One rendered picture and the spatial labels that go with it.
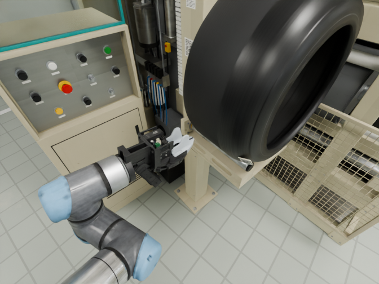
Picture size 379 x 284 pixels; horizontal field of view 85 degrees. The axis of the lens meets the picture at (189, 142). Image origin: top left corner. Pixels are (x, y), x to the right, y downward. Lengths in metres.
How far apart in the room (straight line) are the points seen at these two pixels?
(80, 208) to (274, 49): 0.51
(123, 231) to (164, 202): 1.32
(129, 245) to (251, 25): 0.53
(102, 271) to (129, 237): 0.08
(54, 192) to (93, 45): 0.77
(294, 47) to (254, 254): 1.41
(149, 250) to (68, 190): 0.19
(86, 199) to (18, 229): 1.68
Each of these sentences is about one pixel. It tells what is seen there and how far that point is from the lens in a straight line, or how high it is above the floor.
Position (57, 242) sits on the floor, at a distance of 1.90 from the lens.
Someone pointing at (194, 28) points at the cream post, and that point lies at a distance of 0.89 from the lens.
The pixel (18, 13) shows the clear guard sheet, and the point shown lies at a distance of 0.98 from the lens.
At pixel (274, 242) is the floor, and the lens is 1.75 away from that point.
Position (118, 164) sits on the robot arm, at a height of 1.23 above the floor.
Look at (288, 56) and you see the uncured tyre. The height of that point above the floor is 1.37.
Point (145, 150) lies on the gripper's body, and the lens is 0.46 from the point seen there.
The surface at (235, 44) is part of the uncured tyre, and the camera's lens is 0.55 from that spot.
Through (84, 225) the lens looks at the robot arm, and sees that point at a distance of 0.50.
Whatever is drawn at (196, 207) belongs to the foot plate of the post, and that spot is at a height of 0.01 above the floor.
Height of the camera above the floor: 1.56
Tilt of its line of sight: 46 degrees down
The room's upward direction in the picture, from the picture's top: straight up
